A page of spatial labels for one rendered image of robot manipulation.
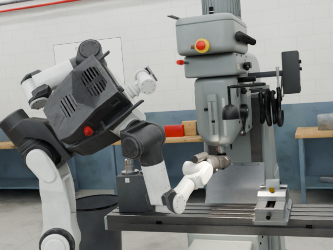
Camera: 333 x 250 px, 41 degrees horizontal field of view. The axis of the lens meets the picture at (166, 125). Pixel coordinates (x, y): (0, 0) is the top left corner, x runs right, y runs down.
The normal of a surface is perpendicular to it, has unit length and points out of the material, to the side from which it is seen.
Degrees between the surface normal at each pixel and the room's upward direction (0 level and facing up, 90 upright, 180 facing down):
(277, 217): 90
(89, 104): 75
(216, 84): 90
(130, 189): 90
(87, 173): 90
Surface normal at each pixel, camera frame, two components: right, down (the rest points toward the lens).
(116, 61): -0.31, 0.11
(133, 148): -0.62, 0.32
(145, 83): 0.29, 0.48
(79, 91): -0.52, -0.14
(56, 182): -0.03, 0.10
